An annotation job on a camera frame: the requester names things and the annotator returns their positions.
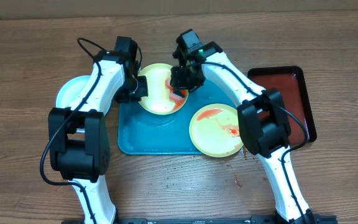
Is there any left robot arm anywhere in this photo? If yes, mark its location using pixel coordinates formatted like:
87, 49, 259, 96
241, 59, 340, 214
40, 50, 147, 223

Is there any teal plastic tray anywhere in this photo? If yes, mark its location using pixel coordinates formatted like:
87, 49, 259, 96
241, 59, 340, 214
117, 80, 235, 155

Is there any white plate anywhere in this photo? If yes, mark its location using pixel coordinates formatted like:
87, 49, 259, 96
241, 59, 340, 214
55, 75, 113, 118

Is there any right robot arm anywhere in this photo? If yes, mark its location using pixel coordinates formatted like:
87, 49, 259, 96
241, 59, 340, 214
170, 42, 315, 223

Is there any black tray with red inside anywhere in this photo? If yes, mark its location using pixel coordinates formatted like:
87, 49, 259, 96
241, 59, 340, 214
247, 66, 317, 142

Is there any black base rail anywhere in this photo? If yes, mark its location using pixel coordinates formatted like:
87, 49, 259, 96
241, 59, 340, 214
113, 215, 338, 224

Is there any yellow plate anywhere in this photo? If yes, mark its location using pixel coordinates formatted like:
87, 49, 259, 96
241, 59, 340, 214
189, 103, 244, 157
139, 63, 187, 115

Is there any orange sponge with green scourer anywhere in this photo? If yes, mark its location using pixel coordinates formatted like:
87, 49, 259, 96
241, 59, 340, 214
165, 79, 188, 111

